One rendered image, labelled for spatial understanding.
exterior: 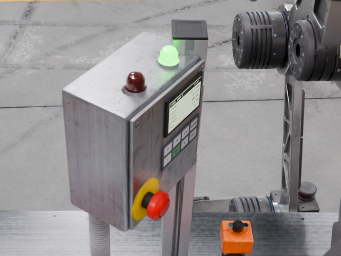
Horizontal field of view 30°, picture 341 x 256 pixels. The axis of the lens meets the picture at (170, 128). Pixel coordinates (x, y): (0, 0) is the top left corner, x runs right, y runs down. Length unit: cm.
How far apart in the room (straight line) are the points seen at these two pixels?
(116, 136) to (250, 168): 216
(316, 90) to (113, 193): 270
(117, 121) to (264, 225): 83
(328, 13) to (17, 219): 82
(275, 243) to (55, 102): 195
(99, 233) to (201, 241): 50
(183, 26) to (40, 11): 320
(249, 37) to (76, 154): 120
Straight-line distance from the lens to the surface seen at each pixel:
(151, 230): 145
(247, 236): 96
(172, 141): 81
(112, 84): 75
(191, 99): 81
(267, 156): 294
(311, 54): 145
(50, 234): 145
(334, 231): 65
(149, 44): 83
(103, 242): 99
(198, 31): 81
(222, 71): 346
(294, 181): 211
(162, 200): 80
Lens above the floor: 191
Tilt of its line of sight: 39 degrees down
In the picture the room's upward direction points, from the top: 3 degrees clockwise
